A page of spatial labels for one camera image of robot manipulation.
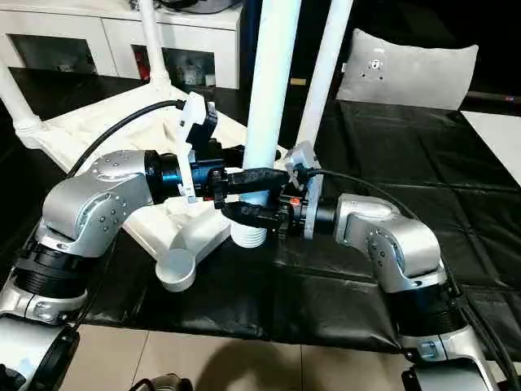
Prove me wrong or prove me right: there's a white plastic table top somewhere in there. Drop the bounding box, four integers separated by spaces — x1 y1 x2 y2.
18 79 294 292

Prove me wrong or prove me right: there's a white plastic table leg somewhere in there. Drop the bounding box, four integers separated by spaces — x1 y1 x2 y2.
230 0 302 248
0 56 42 150
140 0 172 93
299 0 354 150

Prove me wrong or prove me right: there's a black mat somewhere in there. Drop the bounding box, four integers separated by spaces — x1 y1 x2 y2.
0 67 521 354

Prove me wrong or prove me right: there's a grey bag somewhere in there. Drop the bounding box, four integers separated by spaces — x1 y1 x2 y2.
158 0 245 11

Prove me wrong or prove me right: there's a grey cushion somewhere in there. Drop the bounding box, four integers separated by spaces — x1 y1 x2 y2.
335 28 479 111

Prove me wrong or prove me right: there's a white cabinet with glass doors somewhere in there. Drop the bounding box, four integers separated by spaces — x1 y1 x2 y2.
0 0 241 89

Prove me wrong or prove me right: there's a white flat panel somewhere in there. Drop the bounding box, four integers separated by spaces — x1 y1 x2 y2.
460 109 521 187

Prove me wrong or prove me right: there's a black bar with red light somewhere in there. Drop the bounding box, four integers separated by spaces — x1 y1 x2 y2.
463 91 521 108

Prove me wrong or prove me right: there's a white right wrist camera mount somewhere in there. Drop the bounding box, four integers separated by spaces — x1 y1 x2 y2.
284 140 326 241

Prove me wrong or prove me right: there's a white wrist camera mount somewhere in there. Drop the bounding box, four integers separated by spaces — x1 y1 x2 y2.
175 92 220 204
284 140 326 241

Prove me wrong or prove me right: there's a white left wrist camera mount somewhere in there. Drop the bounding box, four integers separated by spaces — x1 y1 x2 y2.
175 92 220 204

